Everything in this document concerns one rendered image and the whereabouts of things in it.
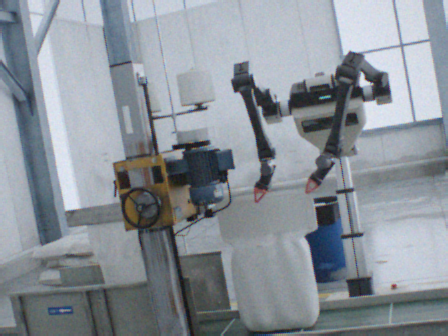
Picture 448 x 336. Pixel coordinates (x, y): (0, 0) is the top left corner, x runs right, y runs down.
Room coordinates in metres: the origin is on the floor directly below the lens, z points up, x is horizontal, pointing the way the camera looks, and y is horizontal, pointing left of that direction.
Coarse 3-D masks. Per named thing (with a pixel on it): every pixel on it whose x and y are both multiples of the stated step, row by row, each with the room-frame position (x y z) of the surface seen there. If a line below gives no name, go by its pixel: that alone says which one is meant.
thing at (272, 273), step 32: (288, 192) 3.07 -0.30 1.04; (224, 224) 3.20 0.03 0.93; (256, 224) 3.12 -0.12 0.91; (288, 224) 3.07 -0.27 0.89; (256, 256) 3.07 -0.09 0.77; (288, 256) 3.01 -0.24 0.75; (256, 288) 3.07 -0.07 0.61; (288, 288) 3.02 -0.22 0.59; (256, 320) 3.08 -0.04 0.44; (288, 320) 3.02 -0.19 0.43
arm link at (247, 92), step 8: (232, 80) 2.97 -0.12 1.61; (232, 88) 2.98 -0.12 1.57; (240, 88) 3.00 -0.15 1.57; (248, 88) 2.96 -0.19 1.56; (248, 96) 2.97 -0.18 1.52; (248, 104) 2.99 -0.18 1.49; (256, 104) 3.02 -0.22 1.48; (248, 112) 3.01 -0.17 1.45; (256, 112) 3.00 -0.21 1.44; (256, 120) 3.02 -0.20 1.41; (256, 128) 3.03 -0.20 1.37; (256, 136) 3.05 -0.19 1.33; (264, 136) 3.05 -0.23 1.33; (256, 144) 3.07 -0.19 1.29; (264, 144) 3.06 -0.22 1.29; (264, 152) 3.08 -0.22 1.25; (272, 152) 3.08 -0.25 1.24
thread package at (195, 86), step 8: (184, 72) 2.93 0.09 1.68; (192, 72) 2.91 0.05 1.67; (200, 72) 2.92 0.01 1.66; (208, 72) 2.96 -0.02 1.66; (184, 80) 2.93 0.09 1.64; (192, 80) 2.91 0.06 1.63; (200, 80) 2.92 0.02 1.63; (208, 80) 2.94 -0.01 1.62; (184, 88) 2.93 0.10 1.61; (192, 88) 2.91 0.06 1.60; (200, 88) 2.92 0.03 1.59; (208, 88) 2.93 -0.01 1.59; (184, 96) 2.93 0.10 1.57; (192, 96) 2.91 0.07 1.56; (200, 96) 2.91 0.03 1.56; (208, 96) 2.93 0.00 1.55; (184, 104) 2.94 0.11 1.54; (192, 104) 2.93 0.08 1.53; (200, 104) 2.97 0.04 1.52
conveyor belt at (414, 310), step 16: (384, 304) 3.14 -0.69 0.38; (400, 304) 3.09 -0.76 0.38; (416, 304) 3.04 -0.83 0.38; (432, 304) 2.99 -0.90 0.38; (224, 320) 3.39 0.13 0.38; (320, 320) 3.09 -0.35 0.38; (336, 320) 3.04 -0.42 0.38; (352, 320) 2.99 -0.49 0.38; (368, 320) 2.95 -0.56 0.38; (384, 320) 2.90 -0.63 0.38; (400, 320) 2.86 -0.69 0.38; (416, 320) 2.82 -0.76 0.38
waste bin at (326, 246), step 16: (320, 208) 5.10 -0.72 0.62; (336, 208) 5.14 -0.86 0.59; (320, 224) 5.11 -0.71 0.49; (336, 224) 5.14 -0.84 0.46; (320, 240) 5.13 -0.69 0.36; (336, 240) 5.14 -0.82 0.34; (320, 256) 5.15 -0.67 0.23; (336, 256) 5.14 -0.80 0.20; (320, 272) 5.16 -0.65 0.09; (336, 272) 5.14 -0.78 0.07
